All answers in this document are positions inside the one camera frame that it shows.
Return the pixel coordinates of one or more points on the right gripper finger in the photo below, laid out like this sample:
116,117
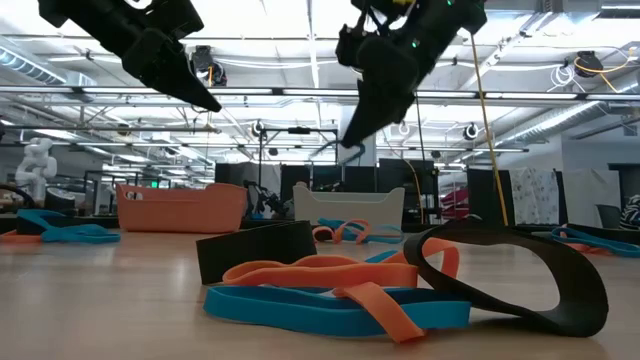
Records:
385,90

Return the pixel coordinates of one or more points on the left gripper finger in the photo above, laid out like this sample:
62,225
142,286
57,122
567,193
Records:
170,75

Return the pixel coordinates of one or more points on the black background robot arm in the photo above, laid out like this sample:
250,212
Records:
265,197

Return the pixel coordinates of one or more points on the wide black rubber band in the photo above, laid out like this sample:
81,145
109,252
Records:
250,250
580,290
30,226
472,216

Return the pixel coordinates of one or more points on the white square column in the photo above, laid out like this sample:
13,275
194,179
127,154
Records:
367,156

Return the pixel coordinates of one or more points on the black partition panel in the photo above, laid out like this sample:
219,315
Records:
230,175
325,177
395,172
480,195

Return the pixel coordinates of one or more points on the small black ceiling reel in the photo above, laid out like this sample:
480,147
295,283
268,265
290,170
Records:
470,132

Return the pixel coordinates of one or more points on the white plastic basket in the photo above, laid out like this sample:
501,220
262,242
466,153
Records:
350,207

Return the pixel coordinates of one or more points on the red background object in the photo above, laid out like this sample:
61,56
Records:
457,202

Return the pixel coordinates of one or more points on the orange plastic basket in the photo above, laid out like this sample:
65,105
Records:
180,210

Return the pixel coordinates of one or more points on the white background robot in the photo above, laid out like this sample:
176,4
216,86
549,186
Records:
35,170

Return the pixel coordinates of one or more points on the black round bin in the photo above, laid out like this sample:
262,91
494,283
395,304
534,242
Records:
60,205

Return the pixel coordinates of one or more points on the patterned white cloth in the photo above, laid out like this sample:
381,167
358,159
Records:
535,195

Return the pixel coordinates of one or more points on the plain white cloth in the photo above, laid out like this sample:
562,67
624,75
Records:
585,195

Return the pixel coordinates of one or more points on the person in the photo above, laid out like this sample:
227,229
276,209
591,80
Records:
632,212

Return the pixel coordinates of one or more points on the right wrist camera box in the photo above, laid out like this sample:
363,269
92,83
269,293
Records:
350,47

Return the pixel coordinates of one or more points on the black tubular stand frame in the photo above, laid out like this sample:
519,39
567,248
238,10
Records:
299,130

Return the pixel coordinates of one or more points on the black background table frame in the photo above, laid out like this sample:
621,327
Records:
112,172

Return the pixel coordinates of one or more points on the black aluminium table frame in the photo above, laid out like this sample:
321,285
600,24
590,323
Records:
257,223

